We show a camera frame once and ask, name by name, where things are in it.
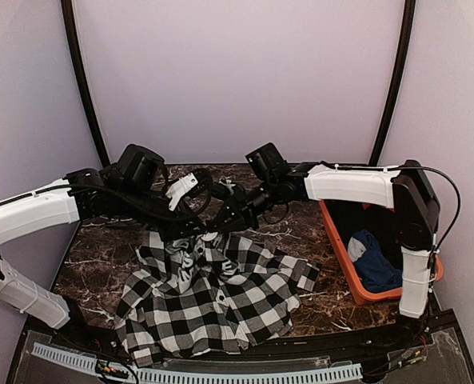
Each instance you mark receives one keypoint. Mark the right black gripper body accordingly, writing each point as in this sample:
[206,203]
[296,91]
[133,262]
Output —
[247,208]

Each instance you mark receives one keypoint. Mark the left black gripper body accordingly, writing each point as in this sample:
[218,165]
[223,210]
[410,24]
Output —
[169,231]

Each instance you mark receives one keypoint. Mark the black white plaid shirt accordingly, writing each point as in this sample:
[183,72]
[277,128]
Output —
[218,278]

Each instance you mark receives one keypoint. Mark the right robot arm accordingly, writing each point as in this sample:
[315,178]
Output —
[403,189]

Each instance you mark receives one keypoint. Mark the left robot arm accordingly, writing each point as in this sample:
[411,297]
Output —
[137,186]

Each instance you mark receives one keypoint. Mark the black garment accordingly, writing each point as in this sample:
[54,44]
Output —
[352,217]

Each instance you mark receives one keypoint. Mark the orange plastic basket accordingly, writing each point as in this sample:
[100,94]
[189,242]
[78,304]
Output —
[390,251]

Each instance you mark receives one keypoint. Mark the blue garment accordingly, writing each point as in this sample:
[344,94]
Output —
[375,271]

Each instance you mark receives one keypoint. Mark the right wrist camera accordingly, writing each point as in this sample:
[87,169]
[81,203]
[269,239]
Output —
[228,186]

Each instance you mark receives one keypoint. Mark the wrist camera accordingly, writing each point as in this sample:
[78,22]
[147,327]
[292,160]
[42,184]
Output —
[190,185]
[228,186]

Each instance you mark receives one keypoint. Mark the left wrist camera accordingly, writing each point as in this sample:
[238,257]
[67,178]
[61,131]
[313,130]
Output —
[190,185]

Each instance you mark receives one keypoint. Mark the white slotted cable duct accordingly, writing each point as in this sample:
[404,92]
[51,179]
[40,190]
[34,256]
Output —
[117,372]

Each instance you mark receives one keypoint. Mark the black front rail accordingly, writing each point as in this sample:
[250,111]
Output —
[369,345]

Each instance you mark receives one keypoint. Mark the left black frame post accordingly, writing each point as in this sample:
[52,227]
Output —
[76,58]

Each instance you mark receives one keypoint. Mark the black frame post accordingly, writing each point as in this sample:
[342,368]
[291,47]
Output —
[395,82]
[76,58]

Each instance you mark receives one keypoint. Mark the right black frame post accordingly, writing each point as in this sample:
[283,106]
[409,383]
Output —
[395,82]

